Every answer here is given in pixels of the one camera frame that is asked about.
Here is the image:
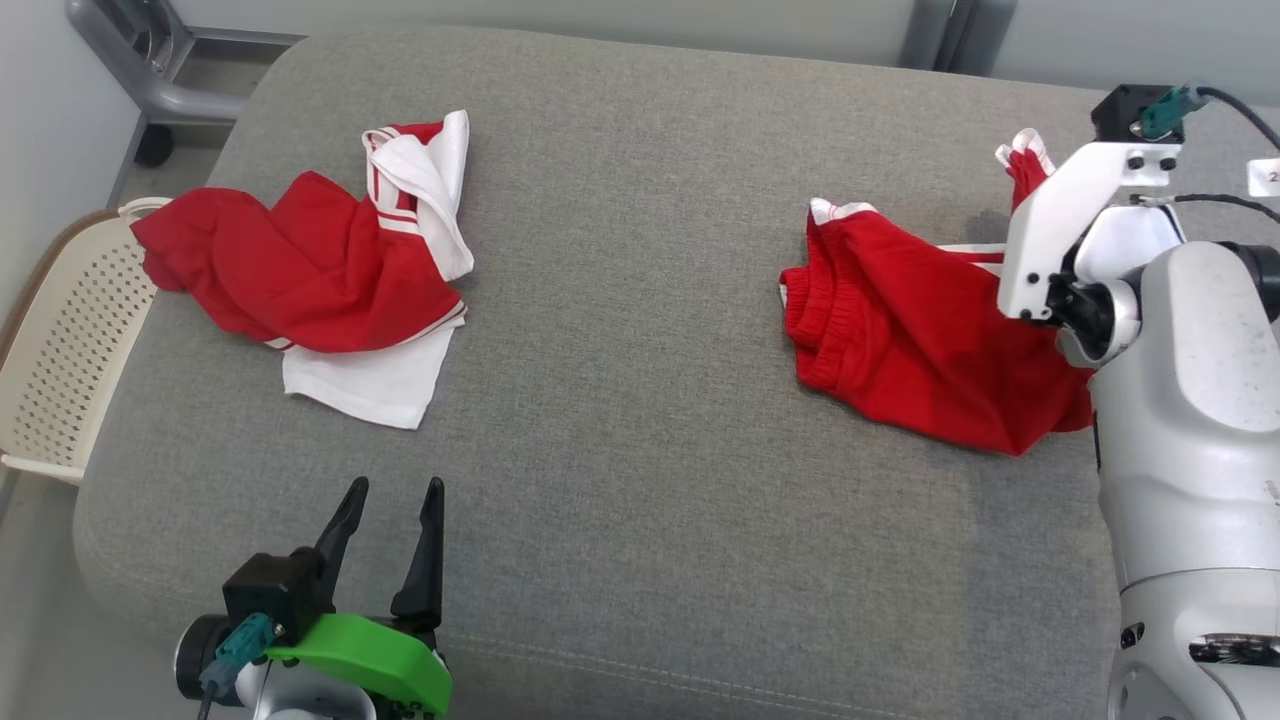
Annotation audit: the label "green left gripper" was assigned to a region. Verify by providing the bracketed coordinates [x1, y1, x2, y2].
[265, 477, 453, 717]

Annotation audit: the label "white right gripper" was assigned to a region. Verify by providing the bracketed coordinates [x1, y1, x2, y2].
[997, 140, 1186, 321]

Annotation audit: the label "grey partition post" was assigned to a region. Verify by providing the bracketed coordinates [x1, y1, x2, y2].
[900, 0, 959, 73]
[955, 0, 1017, 77]

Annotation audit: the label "red and white shirt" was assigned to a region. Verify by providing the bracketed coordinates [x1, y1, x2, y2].
[130, 110, 476, 431]

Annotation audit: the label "red shorts with white trim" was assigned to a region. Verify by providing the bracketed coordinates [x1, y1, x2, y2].
[780, 128, 1097, 457]

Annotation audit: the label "grey metal wheeled frame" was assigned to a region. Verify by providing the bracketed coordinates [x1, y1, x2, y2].
[65, 0, 306, 169]

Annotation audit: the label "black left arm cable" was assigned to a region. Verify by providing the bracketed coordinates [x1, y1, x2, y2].
[197, 613, 283, 720]

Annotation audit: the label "cream perforated laundry basket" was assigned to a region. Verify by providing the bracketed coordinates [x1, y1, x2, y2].
[0, 197, 173, 488]

